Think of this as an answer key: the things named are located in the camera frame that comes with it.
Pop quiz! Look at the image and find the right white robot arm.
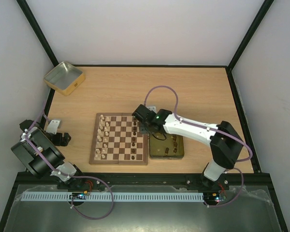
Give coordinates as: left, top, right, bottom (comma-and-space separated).
132, 104, 244, 189

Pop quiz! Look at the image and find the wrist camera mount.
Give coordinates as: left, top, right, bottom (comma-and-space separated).
147, 106, 157, 113
46, 119, 61, 134

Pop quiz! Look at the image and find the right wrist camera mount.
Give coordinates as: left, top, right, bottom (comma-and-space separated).
147, 106, 157, 113

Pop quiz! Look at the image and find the gold tin lid tray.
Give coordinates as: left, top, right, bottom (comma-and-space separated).
149, 133, 185, 160

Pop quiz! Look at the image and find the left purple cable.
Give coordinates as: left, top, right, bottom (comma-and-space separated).
24, 100, 116, 220

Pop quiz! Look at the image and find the grey slotted cable duct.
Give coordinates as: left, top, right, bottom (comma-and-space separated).
21, 192, 203, 203

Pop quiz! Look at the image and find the wooden chess board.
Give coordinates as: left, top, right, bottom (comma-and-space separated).
89, 113, 149, 165

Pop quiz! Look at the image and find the black metal frame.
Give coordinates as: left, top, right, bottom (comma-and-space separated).
0, 0, 290, 232

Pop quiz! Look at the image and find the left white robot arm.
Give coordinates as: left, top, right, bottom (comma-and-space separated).
11, 120, 85, 189

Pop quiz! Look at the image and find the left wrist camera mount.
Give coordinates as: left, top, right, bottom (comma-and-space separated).
46, 119, 61, 134

